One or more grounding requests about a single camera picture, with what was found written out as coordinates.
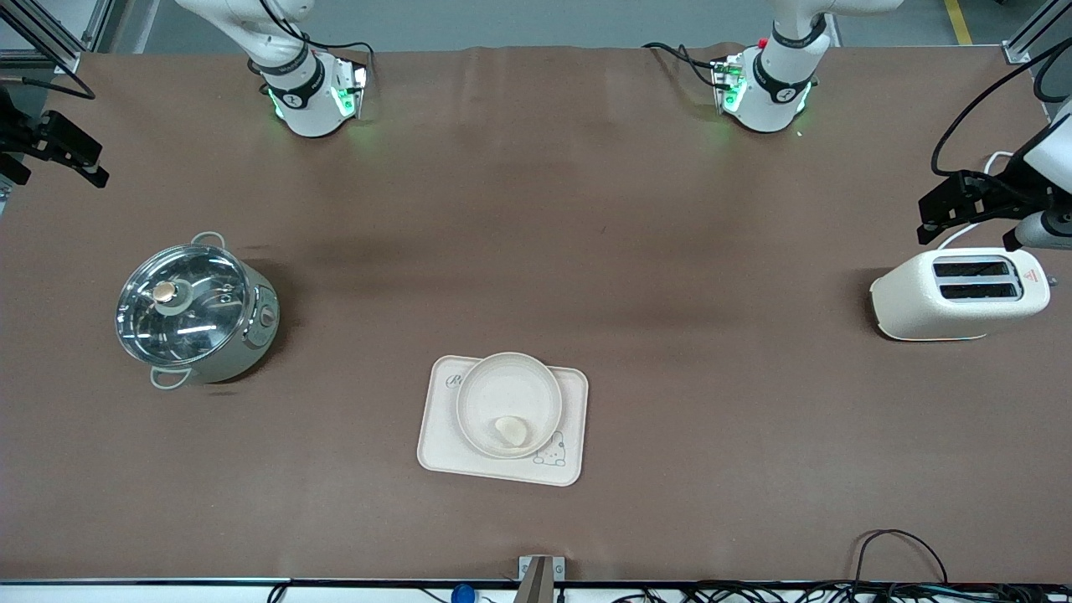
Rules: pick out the beige rabbit print tray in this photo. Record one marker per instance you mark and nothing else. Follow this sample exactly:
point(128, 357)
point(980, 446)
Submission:
point(444, 444)

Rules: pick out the aluminium frame profile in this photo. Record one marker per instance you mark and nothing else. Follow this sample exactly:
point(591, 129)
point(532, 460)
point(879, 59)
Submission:
point(50, 42)
point(1026, 38)

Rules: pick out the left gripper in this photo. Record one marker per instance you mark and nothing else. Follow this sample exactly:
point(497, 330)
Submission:
point(1002, 191)

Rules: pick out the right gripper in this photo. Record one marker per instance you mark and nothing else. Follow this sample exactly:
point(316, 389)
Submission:
point(18, 134)

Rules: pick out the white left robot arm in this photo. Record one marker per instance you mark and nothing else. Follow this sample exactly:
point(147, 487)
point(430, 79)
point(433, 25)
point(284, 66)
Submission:
point(775, 92)

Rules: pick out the small blue round object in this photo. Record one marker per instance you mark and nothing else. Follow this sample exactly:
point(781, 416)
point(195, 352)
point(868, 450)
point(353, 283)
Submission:
point(462, 595)

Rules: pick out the silver electric cooking pot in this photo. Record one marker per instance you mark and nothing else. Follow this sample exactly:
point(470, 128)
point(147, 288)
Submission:
point(251, 343)

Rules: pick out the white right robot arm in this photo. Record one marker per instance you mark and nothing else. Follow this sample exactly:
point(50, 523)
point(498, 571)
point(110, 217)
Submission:
point(306, 105)

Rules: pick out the small pale bun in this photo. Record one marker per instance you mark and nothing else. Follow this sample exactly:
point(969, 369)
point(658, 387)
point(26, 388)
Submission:
point(511, 430)

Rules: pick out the cream two-slot toaster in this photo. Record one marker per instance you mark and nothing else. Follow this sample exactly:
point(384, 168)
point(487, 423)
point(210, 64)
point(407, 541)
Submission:
point(921, 306)

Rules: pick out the glass pot lid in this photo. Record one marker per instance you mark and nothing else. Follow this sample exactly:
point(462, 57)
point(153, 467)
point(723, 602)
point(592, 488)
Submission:
point(197, 322)

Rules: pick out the beige round plate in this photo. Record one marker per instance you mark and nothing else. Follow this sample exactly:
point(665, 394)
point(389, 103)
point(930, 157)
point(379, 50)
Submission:
point(502, 389)

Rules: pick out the brown table cover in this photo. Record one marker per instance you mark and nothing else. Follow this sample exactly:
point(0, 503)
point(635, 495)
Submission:
point(536, 209)

